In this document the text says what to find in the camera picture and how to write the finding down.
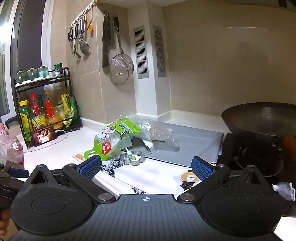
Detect person's left hand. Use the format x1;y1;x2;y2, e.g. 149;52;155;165
0;217;9;235

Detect black smartphone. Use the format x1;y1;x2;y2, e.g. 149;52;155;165
32;127;58;147

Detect steel skimmer spoon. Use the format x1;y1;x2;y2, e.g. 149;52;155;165
79;16;92;56

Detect black wok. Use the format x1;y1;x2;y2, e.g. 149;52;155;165
221;102;296;159

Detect dark window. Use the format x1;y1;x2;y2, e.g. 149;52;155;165
0;0;50;118

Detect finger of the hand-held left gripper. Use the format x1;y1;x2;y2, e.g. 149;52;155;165
7;167;30;178

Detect kitchen cleaver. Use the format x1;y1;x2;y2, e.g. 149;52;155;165
102;13;111;68

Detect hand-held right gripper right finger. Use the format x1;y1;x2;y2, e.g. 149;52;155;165
177;156;271;205

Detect yellow-green seasoning packet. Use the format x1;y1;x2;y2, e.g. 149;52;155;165
60;92;77;128

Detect orange-capped oil bottle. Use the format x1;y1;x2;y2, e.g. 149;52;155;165
43;90;59;130

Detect metal utensil rail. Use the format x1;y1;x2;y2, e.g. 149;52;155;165
70;0;97;26

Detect black gas stove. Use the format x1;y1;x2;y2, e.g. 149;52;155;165
216;133;296;217

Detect steel mesh strainer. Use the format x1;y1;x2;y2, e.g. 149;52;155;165
109;14;134;84

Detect green bottle with yellow cap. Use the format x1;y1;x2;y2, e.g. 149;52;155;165
19;100;33;143

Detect crumpled white tissue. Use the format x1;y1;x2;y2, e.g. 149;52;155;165
272;182;296;202

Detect red-capped sauce bottle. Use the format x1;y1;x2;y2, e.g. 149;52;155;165
30;94;47;130

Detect grey counter mat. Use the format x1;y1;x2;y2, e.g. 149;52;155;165
129;119;225;166

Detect white jar tray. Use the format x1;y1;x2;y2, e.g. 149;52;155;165
15;76;51;88

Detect black wire spice rack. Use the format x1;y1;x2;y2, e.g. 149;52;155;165
13;67;83;149

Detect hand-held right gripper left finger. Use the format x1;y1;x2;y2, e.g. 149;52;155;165
24;155;116;205

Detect grey wall vent grille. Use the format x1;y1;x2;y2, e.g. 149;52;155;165
153;25;167;77
133;25;149;79

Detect flower-shaped metal mould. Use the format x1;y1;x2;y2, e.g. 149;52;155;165
120;150;144;166

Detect clear plastic bag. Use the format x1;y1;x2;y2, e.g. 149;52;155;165
129;112;181;153

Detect black-handled scissors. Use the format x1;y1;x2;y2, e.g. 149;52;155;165
68;28;74;54

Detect orange spatula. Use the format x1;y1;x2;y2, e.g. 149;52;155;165
85;8;94;33

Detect plastic bag of meat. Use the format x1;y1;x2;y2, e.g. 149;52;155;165
0;134;25;166

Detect green snack pouch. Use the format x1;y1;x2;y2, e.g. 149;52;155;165
84;117;142;161

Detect white printed mat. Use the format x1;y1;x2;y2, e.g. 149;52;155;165
73;153;219;195

